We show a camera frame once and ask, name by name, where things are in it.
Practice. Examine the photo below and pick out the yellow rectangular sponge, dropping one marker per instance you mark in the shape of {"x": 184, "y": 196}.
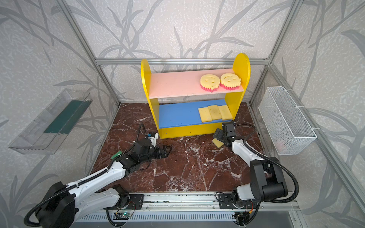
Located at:
{"x": 225, "y": 113}

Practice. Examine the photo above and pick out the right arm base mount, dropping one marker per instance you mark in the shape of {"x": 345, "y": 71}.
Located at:
{"x": 229, "y": 201}

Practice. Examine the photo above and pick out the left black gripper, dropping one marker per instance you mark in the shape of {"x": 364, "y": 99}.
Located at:
{"x": 155, "y": 152}

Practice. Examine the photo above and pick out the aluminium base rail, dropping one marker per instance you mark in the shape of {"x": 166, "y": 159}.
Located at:
{"x": 188, "y": 206}

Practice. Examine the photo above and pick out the orange sponge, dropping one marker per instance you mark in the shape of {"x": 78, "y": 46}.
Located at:
{"x": 205, "y": 114}

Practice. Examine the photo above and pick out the yellow pink blue shelf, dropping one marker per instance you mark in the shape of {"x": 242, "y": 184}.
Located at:
{"x": 183, "y": 119}

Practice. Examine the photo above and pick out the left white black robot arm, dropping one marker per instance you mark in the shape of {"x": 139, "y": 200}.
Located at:
{"x": 64, "y": 204}

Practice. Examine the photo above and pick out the clear plastic wall bin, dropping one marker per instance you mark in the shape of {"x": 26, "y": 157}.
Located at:
{"x": 47, "y": 132}

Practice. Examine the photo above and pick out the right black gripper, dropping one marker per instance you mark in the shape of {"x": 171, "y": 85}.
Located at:
{"x": 223, "y": 135}

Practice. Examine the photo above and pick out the yellow smiley sponge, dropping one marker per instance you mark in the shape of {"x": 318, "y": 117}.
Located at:
{"x": 210, "y": 82}
{"x": 230, "y": 81}

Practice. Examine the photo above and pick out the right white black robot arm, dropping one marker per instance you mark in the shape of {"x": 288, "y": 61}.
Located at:
{"x": 270, "y": 181}

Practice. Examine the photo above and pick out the white wire mesh basket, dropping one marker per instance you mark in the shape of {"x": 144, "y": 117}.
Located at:
{"x": 289, "y": 130}

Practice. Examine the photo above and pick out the green circuit board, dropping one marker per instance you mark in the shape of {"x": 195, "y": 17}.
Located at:
{"x": 123, "y": 215}

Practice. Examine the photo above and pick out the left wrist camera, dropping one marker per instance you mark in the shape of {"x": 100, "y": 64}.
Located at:
{"x": 153, "y": 137}

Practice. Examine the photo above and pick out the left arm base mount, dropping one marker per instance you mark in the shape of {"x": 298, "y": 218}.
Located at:
{"x": 131, "y": 202}

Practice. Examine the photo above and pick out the green sponge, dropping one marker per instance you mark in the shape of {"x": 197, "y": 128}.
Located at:
{"x": 217, "y": 143}
{"x": 118, "y": 154}

